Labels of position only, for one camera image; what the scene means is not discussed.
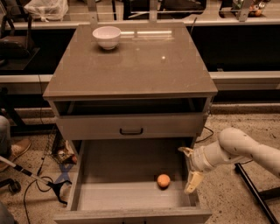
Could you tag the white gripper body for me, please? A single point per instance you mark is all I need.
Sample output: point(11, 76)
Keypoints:
point(199, 160)

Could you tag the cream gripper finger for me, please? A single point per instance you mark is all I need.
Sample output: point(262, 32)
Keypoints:
point(187, 151)
point(193, 181)

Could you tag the orange fruit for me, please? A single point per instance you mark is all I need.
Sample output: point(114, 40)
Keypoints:
point(163, 180)

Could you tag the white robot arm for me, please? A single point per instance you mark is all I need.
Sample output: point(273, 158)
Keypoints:
point(231, 146)

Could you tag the closed grey top drawer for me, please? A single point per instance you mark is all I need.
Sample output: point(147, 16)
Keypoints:
point(90, 127)

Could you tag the grey drawer cabinet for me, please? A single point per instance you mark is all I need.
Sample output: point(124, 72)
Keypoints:
point(155, 69)

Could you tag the open grey middle drawer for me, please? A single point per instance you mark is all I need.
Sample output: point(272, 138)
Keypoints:
point(116, 183)

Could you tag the black metal stand leg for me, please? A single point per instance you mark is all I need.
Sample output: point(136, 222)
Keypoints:
point(260, 197)

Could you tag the black reacher grabber tool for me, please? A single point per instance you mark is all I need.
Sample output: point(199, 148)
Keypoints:
point(55, 187)

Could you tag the white ceramic bowl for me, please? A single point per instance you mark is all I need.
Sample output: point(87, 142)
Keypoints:
point(107, 37)

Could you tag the brown shoe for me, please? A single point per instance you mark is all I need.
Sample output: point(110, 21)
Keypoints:
point(15, 151)

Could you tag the grey trouser leg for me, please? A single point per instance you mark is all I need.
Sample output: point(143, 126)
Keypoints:
point(5, 137)

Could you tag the white plastic bag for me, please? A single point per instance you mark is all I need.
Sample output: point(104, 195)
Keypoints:
point(47, 10)

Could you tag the black chair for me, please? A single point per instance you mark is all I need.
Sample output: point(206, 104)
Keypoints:
point(16, 52)

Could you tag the black drawer handle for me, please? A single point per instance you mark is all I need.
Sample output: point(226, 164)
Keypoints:
point(131, 132)

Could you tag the wire basket with items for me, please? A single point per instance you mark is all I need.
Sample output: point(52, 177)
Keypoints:
point(59, 149)

